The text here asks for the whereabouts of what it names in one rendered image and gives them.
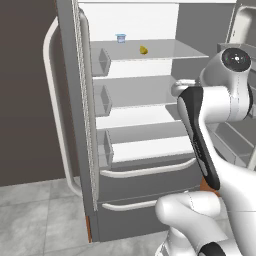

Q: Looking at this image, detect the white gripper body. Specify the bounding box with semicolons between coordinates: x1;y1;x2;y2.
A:
170;78;202;98

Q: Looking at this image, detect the grey fridge shelf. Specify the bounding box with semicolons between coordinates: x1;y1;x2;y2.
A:
96;119;194;145
93;74;183;110
90;38;210;62

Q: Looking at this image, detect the grey fridge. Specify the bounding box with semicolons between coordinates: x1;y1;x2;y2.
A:
54;0;256;244

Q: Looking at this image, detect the grey fridge drawer front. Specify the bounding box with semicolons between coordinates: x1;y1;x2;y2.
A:
95;190;191;243
97;156;205;203

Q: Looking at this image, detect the grey door bin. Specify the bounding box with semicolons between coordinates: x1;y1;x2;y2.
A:
97;48;112;76
99;84;113;116
103;129;115;168

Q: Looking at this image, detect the blue and white yogurt cup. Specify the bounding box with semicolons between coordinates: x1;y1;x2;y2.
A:
115;33;128;44

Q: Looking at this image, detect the white drawer handle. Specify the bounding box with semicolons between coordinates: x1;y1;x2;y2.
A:
99;157;198;179
101;198;160;213

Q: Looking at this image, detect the white fridge door handle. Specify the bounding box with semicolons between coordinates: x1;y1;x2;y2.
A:
42;16;83;198

